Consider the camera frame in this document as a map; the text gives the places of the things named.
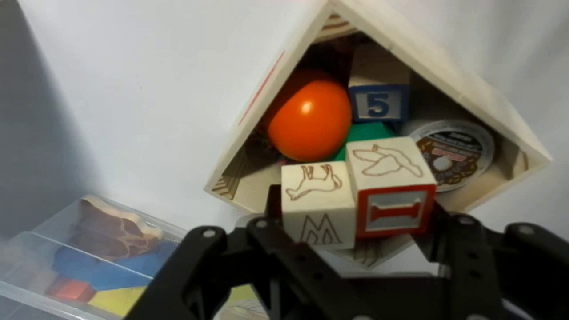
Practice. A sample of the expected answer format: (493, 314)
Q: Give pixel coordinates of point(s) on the orange ball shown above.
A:
(308, 121)

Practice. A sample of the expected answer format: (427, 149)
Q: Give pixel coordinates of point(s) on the white wooden letter M cube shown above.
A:
(317, 204)

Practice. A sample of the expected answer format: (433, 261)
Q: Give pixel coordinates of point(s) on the light wooden open box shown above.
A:
(450, 71)

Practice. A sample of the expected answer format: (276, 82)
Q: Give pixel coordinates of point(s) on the red block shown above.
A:
(72, 290)

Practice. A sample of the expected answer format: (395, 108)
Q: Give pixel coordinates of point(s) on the round tin with label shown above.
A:
(454, 153)

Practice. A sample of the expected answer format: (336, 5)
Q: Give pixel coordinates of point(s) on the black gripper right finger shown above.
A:
(521, 272)

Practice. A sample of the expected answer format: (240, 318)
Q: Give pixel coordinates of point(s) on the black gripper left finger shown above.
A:
(207, 272)

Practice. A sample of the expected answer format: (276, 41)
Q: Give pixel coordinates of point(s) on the wooden cube with number five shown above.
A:
(379, 89)

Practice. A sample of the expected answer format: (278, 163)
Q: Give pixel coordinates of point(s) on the white cube with red face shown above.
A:
(392, 188)

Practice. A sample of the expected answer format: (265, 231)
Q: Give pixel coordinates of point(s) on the green toy piece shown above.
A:
(367, 133)

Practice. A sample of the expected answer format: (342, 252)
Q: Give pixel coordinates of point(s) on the brown toy steak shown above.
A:
(116, 227)

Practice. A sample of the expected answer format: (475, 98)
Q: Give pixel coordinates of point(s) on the yellow block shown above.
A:
(118, 300)

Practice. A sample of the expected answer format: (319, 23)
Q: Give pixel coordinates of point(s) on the clear plastic container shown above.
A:
(36, 249)

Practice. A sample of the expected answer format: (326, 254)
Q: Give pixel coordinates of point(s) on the blue block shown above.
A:
(100, 268)

